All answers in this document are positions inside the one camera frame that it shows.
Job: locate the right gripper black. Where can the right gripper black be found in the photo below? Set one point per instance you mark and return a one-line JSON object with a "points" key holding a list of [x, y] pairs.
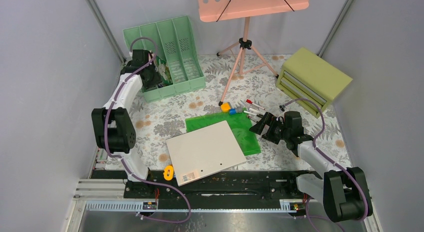
{"points": [[270, 119]]}

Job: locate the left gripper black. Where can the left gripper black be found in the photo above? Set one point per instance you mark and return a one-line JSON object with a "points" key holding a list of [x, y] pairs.
{"points": [[155, 80]]}

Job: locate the green plastic folder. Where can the green plastic folder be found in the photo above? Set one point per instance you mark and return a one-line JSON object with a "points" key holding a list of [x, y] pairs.
{"points": [[239, 124]]}

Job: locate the white binder folder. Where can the white binder folder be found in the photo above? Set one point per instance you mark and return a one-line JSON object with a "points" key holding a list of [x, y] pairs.
{"points": [[204, 152]]}

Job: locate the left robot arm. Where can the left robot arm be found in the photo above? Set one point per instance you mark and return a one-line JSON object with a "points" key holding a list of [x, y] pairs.
{"points": [[113, 129]]}

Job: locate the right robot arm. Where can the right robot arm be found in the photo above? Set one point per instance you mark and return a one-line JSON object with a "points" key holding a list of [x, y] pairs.
{"points": [[342, 191]]}

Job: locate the black capped marker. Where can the black capped marker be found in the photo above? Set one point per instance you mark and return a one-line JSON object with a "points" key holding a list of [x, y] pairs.
{"points": [[251, 115]]}

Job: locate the blue capped marker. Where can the blue capped marker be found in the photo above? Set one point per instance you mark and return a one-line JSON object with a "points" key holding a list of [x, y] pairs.
{"points": [[252, 111]]}

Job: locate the blue grey toy piece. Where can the blue grey toy piece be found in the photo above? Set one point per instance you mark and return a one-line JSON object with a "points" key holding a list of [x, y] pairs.
{"points": [[236, 110]]}

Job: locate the yellow toy block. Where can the yellow toy block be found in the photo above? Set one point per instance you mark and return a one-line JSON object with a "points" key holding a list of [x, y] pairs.
{"points": [[225, 107]]}

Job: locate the green desktop file organizer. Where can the green desktop file organizer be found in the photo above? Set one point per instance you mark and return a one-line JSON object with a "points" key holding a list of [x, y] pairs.
{"points": [[176, 45]]}

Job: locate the floral table mat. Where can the floral table mat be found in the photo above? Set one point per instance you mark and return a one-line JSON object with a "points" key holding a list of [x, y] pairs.
{"points": [[157, 121]]}

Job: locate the yellow-green drawer cabinet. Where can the yellow-green drawer cabinet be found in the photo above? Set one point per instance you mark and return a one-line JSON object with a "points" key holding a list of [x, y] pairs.
{"points": [[306, 75]]}

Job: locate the pink music stand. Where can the pink music stand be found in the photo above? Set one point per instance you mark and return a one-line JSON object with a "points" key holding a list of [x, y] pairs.
{"points": [[218, 10]]}

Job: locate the orange blue green block stack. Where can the orange blue green block stack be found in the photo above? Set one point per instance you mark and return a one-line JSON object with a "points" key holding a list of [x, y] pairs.
{"points": [[168, 173]]}

